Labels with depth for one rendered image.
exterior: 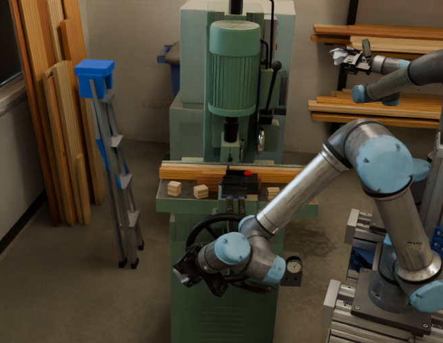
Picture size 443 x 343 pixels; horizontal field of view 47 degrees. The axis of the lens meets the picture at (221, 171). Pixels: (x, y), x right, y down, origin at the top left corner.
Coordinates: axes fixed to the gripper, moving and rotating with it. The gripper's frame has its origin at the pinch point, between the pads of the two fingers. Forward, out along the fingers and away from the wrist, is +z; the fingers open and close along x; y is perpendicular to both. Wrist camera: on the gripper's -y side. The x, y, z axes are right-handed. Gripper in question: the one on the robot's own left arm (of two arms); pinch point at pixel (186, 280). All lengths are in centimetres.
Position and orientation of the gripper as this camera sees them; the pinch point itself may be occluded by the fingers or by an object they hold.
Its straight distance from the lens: 153.2
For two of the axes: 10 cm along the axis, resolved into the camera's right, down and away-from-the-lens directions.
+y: -7.2, -6.9, -0.8
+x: -5.3, 6.3, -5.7
